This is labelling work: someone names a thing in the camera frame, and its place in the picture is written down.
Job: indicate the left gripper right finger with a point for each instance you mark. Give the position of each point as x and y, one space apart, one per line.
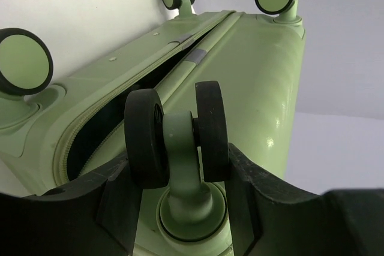
269 216

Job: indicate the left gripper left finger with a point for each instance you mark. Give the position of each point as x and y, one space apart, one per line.
95 214

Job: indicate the green hard-shell suitcase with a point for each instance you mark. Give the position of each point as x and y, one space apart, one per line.
171 101

